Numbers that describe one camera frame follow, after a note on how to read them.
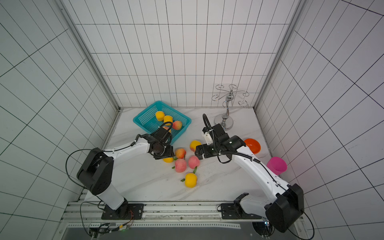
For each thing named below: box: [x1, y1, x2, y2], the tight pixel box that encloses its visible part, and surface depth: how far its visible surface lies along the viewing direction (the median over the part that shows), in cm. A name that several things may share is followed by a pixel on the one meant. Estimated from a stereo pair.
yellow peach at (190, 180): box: [184, 173, 198, 189], surface depth 80 cm
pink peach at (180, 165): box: [175, 158, 187, 173], surface depth 85 cm
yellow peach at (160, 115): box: [155, 111, 165, 122], surface depth 110 cm
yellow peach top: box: [189, 140, 202, 152], surface depth 94 cm
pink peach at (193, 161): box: [188, 155, 201, 170], surface depth 87 cm
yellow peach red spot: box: [163, 115, 173, 123], surface depth 109 cm
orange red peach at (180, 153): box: [175, 148, 187, 159], surface depth 90 cm
